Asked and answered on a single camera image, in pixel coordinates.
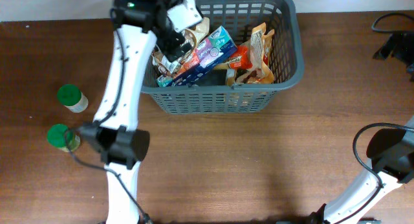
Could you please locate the green lid jar green contents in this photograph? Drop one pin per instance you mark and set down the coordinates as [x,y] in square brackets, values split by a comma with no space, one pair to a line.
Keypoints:
[62,138]

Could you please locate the orange spaghetti packet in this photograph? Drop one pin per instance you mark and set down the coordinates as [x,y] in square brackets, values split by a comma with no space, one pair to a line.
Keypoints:
[239,60]

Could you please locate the brown white snack bag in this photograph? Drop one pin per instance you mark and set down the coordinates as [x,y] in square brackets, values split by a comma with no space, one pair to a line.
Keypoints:
[192,36]

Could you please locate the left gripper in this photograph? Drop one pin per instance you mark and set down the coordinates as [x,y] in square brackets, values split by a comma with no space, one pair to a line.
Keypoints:
[172,46]

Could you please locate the orange white food pouch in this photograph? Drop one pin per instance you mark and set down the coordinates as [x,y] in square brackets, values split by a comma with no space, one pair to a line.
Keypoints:
[260,46]

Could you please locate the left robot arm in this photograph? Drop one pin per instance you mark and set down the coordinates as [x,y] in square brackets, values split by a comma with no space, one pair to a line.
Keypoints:
[139,27]

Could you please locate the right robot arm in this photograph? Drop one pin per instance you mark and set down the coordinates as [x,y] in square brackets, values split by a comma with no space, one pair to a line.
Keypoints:
[389,165]

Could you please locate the green lid jar white label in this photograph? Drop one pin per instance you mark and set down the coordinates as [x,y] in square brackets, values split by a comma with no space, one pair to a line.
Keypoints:
[72,98]

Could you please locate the blue box package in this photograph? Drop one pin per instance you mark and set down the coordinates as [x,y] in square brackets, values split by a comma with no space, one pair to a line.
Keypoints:
[211,51]

